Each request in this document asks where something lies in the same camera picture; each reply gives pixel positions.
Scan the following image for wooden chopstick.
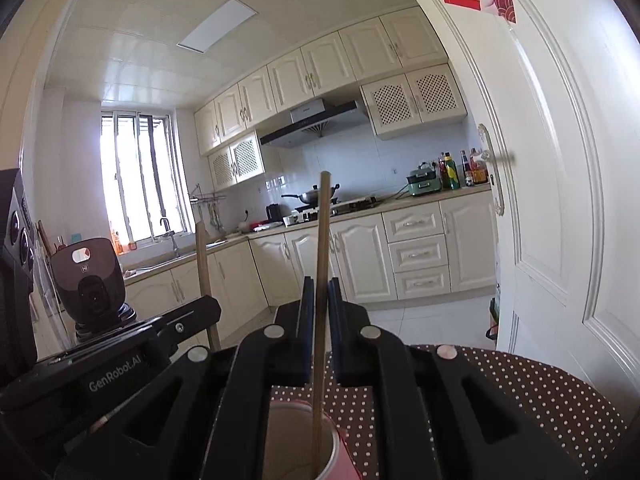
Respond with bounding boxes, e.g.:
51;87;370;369
310;170;331;479
195;221;221;351

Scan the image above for pink paper cup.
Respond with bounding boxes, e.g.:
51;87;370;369
262;401;361;480

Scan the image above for cream lower kitchen cabinets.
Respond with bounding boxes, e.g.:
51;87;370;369
121;187;501;346

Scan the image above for cream kitchen cabinets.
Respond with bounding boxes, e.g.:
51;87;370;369
194;6;468;191
121;187;501;346

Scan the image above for kitchen window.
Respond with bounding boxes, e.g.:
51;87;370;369
100;110;193;255

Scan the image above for cream upper kitchen cabinets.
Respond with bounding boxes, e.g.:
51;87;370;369
194;6;468;191

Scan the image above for brown polka dot tablecloth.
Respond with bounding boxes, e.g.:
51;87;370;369
323;347;628;479

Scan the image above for black electric kettle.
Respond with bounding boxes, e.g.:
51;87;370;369
266;204;283;222

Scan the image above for black wok on stove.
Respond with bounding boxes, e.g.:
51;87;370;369
281;184;341;207

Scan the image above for green electric cooker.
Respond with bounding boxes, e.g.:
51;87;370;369
407;162;442;197

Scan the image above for black range hood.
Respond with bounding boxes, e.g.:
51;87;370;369
259;99;369;148

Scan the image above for green oil bottle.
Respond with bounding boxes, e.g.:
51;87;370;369
442;152;460;190

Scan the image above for white panel door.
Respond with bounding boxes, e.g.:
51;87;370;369
416;0;639;416

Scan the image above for black tripod camera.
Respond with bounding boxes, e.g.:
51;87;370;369
50;237;137;344

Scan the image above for metal door handle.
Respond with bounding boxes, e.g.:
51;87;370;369
477;122;514;218

